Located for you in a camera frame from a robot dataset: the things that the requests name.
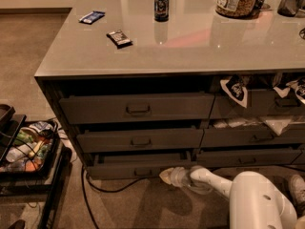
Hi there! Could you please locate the black tray of items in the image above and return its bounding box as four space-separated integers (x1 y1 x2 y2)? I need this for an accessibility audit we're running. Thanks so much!
0 120 60 177

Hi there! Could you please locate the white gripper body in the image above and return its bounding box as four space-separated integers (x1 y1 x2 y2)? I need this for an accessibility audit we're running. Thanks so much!
170 166 213 195

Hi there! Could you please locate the grey drawer cabinet island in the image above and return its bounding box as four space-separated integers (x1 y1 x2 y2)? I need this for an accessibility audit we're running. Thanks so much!
35 0 305 170

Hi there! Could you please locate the black floor cable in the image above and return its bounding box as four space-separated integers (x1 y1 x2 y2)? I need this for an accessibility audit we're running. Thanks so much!
79 165 147 229

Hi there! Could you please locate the blue snack wrapper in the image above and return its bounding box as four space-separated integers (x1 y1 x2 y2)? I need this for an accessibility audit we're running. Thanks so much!
79 10 105 25

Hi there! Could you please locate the blue soda can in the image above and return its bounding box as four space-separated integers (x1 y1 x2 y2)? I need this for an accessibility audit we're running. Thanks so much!
154 0 170 22

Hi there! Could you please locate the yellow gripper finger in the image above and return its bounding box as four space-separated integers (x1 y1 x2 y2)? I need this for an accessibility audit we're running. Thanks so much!
159 168 173 185

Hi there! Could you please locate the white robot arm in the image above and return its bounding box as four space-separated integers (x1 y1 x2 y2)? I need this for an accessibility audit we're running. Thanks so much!
159 166 297 229

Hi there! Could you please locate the grey drawer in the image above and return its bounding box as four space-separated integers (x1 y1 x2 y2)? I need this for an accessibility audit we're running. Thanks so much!
77 127 203 153
201 125 305 148
59 93 214 124
210 89 305 119
196 148 302 168
87 151 195 179

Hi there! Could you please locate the clear plastic bag in drawer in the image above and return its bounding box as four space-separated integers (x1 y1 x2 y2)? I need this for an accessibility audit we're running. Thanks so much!
213 115 293 135

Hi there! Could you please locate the dark glass container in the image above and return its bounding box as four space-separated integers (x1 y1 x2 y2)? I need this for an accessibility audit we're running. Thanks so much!
277 0 304 17

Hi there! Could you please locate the dark snack bar packet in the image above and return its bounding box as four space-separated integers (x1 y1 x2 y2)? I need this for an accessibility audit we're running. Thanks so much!
107 30 132 49

